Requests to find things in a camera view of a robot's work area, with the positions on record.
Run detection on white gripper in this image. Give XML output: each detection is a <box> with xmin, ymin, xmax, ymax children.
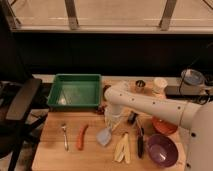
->
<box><xmin>104</xmin><ymin>105</ymin><xmax>122</xmax><ymax>131</ymax></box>

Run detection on light blue towel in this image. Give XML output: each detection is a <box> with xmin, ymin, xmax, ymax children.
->
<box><xmin>96</xmin><ymin>128</ymin><xmax>112</xmax><ymax>146</ymax></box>

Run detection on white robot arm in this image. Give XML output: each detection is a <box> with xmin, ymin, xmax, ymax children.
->
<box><xmin>104</xmin><ymin>81</ymin><xmax>213</xmax><ymax>171</ymax></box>

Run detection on bunch of red grapes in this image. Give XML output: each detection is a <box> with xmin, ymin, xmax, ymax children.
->
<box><xmin>96</xmin><ymin>105</ymin><xmax>107</xmax><ymax>115</ymax></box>

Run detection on small black clip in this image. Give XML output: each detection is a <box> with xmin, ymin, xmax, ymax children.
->
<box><xmin>127</xmin><ymin>111</ymin><xmax>138</xmax><ymax>124</ymax></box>

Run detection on small metal cup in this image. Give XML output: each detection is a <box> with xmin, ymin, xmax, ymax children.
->
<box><xmin>135</xmin><ymin>80</ymin><xmax>146</xmax><ymax>93</ymax></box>

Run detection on green plastic tray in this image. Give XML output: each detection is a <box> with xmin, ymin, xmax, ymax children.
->
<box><xmin>47</xmin><ymin>74</ymin><xmax>102</xmax><ymax>110</ymax></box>

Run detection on orange carrot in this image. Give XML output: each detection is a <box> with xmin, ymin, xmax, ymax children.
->
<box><xmin>76</xmin><ymin>124</ymin><xmax>89</xmax><ymax>150</ymax></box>

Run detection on silver fork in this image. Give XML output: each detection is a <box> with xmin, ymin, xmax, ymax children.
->
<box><xmin>61</xmin><ymin>123</ymin><xmax>69</xmax><ymax>151</ymax></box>

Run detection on white paper cup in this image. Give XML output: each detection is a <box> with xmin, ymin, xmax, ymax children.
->
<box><xmin>153</xmin><ymin>77</ymin><xmax>168</xmax><ymax>94</ymax></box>

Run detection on purple bowl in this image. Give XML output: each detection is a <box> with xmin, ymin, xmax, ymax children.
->
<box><xmin>146</xmin><ymin>134</ymin><xmax>179</xmax><ymax>167</ymax></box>

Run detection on black office chair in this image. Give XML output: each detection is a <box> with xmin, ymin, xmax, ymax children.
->
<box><xmin>0</xmin><ymin>1</ymin><xmax>47</xmax><ymax>171</ymax></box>

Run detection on black handled knife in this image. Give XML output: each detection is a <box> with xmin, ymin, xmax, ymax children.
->
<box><xmin>136</xmin><ymin>119</ymin><xmax>144</xmax><ymax>158</ymax></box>

